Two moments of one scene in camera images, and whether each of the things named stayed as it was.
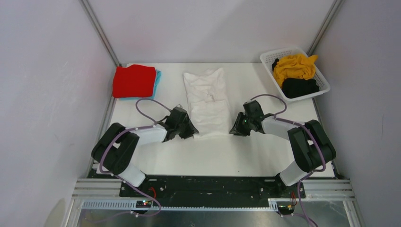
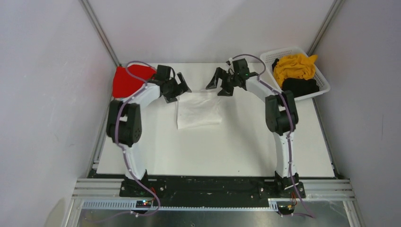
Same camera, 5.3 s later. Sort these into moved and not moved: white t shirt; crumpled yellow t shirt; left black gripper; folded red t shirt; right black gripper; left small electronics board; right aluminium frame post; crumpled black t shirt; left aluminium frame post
Moved: left black gripper; white t shirt; right black gripper
Not moved: crumpled yellow t shirt; crumpled black t shirt; left aluminium frame post; right aluminium frame post; left small electronics board; folded red t shirt
